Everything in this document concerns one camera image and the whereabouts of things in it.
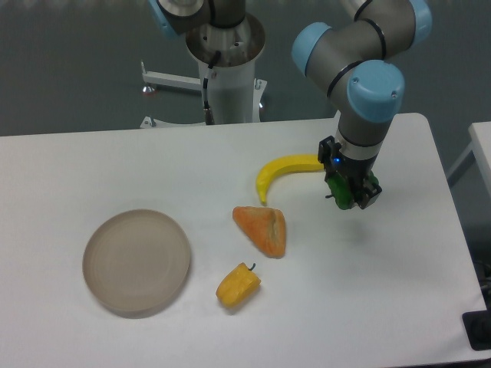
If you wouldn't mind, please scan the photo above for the yellow toy pepper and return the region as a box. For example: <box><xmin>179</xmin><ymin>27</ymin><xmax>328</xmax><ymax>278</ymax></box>
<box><xmin>216</xmin><ymin>263</ymin><xmax>262</xmax><ymax>308</ymax></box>

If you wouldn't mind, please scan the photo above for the yellow toy banana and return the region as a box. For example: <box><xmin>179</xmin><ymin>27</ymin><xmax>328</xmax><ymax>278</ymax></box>
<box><xmin>255</xmin><ymin>153</ymin><xmax>324</xmax><ymax>205</ymax></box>

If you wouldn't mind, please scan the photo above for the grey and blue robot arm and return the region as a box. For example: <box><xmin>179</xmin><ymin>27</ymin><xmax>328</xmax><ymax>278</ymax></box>
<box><xmin>150</xmin><ymin>1</ymin><xmax>433</xmax><ymax>209</ymax></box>

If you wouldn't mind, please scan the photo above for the orange toy bread wedge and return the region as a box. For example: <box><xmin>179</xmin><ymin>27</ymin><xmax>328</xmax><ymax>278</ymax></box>
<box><xmin>232</xmin><ymin>206</ymin><xmax>286</xmax><ymax>258</ymax></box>

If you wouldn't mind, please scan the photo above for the black cable on pedestal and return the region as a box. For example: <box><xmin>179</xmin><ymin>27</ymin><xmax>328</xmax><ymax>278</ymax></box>
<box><xmin>202</xmin><ymin>50</ymin><xmax>222</xmax><ymax>126</ymax></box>

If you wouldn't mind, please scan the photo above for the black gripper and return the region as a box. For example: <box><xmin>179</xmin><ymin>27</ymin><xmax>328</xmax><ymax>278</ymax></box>
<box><xmin>318</xmin><ymin>136</ymin><xmax>382</xmax><ymax>209</ymax></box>

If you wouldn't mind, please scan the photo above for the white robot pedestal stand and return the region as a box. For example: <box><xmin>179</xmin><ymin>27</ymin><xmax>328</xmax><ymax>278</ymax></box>
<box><xmin>141</xmin><ymin>13</ymin><xmax>267</xmax><ymax>125</ymax></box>

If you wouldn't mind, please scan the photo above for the beige round plate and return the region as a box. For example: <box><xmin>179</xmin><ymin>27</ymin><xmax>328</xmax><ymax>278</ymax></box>
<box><xmin>82</xmin><ymin>209</ymin><xmax>191</xmax><ymax>319</ymax></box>

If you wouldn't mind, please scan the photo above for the green toy pepper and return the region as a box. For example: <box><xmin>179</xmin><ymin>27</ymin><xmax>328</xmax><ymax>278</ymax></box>
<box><xmin>328</xmin><ymin>172</ymin><xmax>378</xmax><ymax>210</ymax></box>

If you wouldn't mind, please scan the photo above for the black device at table edge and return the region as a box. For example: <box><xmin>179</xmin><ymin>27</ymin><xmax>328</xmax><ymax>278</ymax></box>
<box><xmin>462</xmin><ymin>310</ymin><xmax>491</xmax><ymax>351</ymax></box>

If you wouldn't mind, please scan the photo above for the white side table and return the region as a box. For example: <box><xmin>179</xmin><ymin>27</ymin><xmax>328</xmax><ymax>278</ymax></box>
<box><xmin>446</xmin><ymin>121</ymin><xmax>490</xmax><ymax>191</ymax></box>

